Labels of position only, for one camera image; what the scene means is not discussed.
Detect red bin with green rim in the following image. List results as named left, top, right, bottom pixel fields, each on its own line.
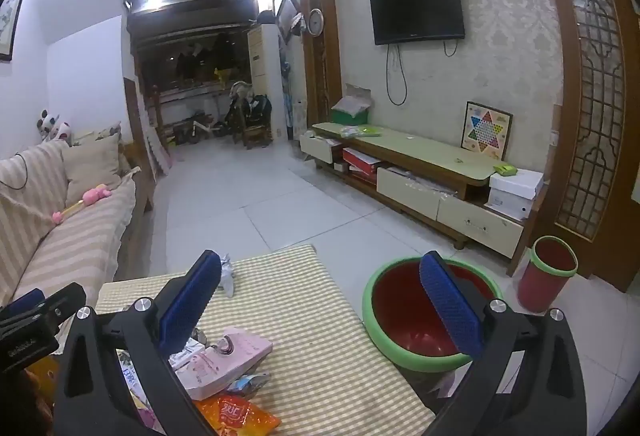
left=517, top=236, right=579, bottom=314

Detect white shoebox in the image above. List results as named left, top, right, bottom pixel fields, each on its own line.
left=486, top=168, right=545, bottom=222

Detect black wall television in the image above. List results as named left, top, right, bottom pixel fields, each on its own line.
left=369, top=0, right=466, bottom=46

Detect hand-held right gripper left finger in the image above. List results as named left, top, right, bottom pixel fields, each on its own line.
left=52, top=250, right=223, bottom=436

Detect pink toy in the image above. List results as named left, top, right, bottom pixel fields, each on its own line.
left=52, top=184, right=112, bottom=223

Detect green box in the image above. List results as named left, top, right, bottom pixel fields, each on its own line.
left=330, top=83, right=374, bottom=126

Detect green top television cabinet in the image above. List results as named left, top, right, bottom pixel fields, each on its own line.
left=299, top=121, right=543, bottom=262

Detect framed scroll painting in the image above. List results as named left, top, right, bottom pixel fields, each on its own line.
left=0, top=0, right=32, bottom=62

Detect beige cushion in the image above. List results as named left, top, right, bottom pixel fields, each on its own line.
left=62, top=133, right=124, bottom=205

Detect wooden chair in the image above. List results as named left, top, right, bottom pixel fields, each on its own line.
left=242, top=113, right=274, bottom=150

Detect spotted plush toy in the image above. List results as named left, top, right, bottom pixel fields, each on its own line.
left=35, top=110, right=73, bottom=145

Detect red flat box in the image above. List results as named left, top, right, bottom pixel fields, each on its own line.
left=342, top=147, right=382, bottom=178

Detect white standing air conditioner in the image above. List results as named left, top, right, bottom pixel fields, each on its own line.
left=248, top=25, right=281, bottom=97

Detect white balance bike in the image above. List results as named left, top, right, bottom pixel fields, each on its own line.
left=172, top=113, right=226, bottom=145

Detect blue white wrapper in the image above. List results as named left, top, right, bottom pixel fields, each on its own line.
left=227, top=372, right=271, bottom=399

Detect pink carton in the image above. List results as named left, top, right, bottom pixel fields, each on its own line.
left=167, top=327, right=273, bottom=401

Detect round wall clock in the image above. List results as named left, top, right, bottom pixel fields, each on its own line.
left=306, top=8, right=326, bottom=37

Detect framed star checkers board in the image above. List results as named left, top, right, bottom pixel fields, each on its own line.
left=460, top=101, right=514, bottom=162

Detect orange snack bag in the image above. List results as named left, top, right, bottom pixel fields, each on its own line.
left=192, top=393, right=281, bottom=436

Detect yellow checked tablecloth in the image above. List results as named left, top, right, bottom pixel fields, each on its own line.
left=95, top=244, right=436, bottom=436

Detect red basin with green rim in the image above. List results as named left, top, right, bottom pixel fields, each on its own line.
left=362, top=257, right=503, bottom=373

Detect dark baby stroller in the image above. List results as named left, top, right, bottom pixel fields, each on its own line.
left=225, top=81, right=273, bottom=142

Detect black television cable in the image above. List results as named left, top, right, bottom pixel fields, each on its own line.
left=385, top=43, right=408, bottom=107

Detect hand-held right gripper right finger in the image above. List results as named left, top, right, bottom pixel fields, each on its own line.
left=419, top=251, right=588, bottom=436

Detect leaning foam mats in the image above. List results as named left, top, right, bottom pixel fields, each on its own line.
left=144, top=96, right=174, bottom=178

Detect striped beige sofa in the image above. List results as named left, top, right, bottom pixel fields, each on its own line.
left=0, top=121, right=156, bottom=312

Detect crumpled white paper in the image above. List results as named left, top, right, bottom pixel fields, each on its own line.
left=216, top=253, right=237, bottom=299

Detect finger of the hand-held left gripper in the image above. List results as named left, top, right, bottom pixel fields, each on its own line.
left=7, top=288, right=46, bottom=317
left=0, top=282, right=87, bottom=334

